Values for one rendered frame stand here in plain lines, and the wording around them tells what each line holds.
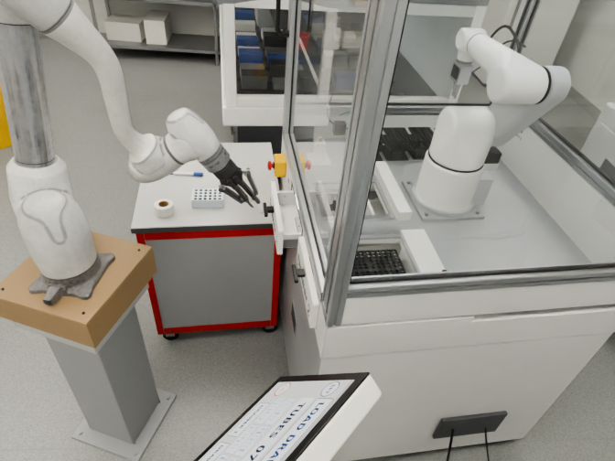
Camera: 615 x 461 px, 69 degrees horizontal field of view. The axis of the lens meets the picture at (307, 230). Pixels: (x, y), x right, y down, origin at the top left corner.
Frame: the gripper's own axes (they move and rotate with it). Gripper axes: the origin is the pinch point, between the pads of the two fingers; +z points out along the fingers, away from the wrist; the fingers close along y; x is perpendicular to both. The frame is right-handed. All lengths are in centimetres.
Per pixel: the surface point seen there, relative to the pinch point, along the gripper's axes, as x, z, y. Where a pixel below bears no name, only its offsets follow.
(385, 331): -55, 20, 24
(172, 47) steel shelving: 378, 28, -95
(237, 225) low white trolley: 10.0, 10.7, -15.4
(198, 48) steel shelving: 377, 44, -74
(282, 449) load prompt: -94, -20, 11
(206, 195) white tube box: 24.5, 0.6, -22.6
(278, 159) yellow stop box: 31.7, 7.9, 8.1
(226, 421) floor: -30, 68, -65
